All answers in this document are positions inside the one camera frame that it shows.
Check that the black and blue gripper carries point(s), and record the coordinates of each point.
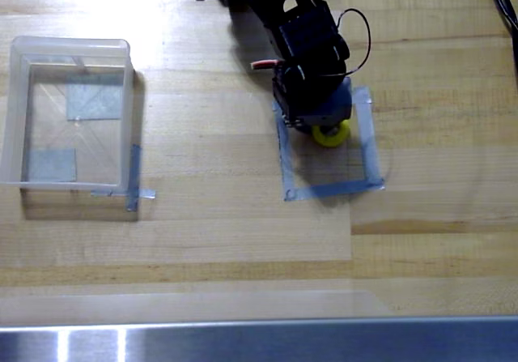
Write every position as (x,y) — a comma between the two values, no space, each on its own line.
(324,113)

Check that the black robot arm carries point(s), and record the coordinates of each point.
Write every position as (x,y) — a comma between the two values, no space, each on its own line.
(283,18)

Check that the clear plastic container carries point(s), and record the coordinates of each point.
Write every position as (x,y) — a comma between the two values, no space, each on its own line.
(127,94)

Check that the grey tape patch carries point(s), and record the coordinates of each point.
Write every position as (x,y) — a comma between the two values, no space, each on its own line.
(95,99)
(50,165)

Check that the shiny metal rail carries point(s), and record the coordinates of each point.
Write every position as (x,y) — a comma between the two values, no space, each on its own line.
(283,339)

